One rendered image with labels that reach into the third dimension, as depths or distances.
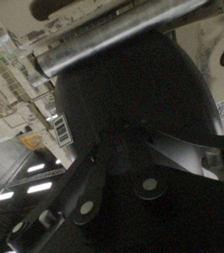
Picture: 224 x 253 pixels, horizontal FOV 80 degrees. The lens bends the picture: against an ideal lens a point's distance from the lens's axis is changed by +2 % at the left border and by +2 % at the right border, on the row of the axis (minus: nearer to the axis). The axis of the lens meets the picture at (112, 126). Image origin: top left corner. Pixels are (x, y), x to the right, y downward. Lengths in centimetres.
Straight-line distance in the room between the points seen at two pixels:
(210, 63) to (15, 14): 44
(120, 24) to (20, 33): 16
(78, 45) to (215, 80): 38
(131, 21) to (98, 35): 6
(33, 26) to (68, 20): 5
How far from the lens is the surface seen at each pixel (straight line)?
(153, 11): 31
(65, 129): 26
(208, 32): 46
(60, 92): 30
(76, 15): 27
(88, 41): 29
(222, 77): 51
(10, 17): 29
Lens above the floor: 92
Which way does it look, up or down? 29 degrees up
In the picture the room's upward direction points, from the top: 154 degrees clockwise
